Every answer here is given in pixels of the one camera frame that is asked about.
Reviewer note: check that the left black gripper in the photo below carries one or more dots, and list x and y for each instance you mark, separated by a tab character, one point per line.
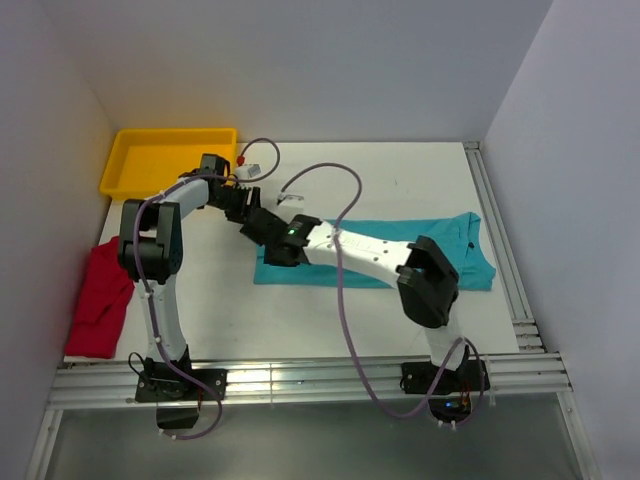
244	210

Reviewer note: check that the red t shirt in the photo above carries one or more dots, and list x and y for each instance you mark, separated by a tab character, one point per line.
101	307

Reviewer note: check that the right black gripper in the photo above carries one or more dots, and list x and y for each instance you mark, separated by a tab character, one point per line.
270	258

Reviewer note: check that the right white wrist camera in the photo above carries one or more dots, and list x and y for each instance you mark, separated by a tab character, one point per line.
290	202

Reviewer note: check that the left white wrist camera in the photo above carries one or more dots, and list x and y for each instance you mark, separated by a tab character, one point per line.
246	172

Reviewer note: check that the front aluminium rail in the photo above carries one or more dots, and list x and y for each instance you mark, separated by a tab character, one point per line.
83	386

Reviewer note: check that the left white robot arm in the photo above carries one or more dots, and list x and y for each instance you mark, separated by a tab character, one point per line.
150	250

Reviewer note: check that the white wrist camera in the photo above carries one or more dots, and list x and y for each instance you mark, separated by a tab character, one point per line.
246	172
290	202

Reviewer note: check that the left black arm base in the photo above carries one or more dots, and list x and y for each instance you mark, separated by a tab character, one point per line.
179	401

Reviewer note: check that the yellow plastic tray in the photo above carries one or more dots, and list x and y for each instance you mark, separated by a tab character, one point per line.
143	162

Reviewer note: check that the teal t shirt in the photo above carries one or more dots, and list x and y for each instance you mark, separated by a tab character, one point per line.
457	237

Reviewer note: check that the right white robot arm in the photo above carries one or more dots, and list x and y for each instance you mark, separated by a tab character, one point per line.
419	271

